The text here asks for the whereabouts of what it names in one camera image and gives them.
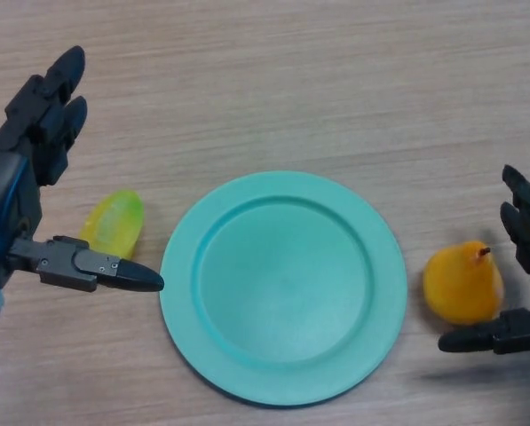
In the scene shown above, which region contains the yellow orange pear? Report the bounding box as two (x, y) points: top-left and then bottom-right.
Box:
(423, 241), (504, 326)

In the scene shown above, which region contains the green round plate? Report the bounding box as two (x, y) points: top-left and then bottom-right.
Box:
(159, 170), (408, 408)

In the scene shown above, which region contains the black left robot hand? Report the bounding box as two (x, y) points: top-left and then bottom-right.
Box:
(0, 45), (165, 294)

